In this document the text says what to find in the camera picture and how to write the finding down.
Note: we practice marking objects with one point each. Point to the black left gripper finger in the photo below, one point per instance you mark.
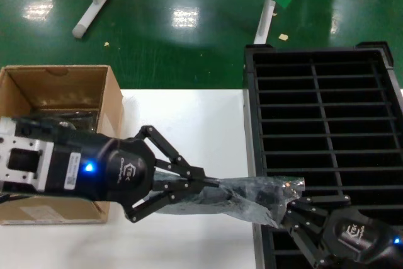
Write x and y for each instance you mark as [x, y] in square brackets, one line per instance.
[176, 191]
[170, 149]

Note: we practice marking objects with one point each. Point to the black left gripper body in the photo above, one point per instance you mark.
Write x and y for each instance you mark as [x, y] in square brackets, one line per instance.
[126, 171]

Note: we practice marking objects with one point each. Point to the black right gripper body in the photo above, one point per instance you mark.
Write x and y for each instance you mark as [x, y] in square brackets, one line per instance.
[355, 234]

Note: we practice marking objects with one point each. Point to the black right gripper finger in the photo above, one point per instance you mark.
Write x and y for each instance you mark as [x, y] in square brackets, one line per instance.
[318, 203]
[303, 234]

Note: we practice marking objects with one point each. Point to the translucent grey antistatic bag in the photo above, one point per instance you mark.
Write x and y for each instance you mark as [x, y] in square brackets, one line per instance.
[245, 199]

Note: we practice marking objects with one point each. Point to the black slotted plastic container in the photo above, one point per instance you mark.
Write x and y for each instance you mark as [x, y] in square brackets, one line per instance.
[315, 124]

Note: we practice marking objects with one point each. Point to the open brown cardboard box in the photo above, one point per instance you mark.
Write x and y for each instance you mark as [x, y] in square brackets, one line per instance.
[63, 86]

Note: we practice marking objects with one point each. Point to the silver antistatic bag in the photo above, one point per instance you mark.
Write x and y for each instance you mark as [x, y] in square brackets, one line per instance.
[78, 117]

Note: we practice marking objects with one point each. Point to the white metal table leg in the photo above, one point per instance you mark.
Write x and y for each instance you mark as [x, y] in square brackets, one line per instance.
[94, 7]
[266, 14]

